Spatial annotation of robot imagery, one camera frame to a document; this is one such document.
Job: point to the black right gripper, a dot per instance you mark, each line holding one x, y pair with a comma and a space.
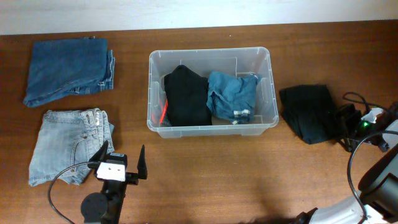
351, 123

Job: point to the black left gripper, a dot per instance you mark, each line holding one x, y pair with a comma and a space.
131, 177

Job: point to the light blue jeans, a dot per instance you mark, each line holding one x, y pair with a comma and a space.
65, 140

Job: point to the black garment with red stripe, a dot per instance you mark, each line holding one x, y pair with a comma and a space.
179, 99

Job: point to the dark blue jeans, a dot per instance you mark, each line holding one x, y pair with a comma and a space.
64, 67

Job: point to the blue denim shirt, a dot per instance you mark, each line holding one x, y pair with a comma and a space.
232, 98

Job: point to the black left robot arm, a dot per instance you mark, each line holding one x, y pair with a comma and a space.
104, 206

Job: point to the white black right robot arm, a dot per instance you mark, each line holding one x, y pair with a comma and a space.
375, 198

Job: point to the clear plastic storage bin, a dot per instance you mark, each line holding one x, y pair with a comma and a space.
237, 62

